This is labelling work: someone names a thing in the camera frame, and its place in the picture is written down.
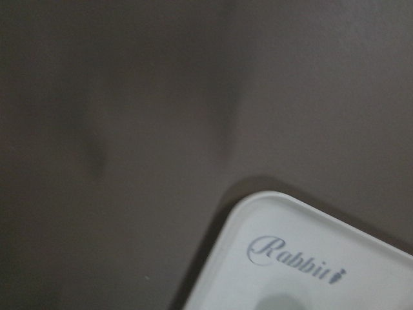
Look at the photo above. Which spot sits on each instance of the cream plastic tray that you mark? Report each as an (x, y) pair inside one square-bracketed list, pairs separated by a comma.
[(276, 252)]

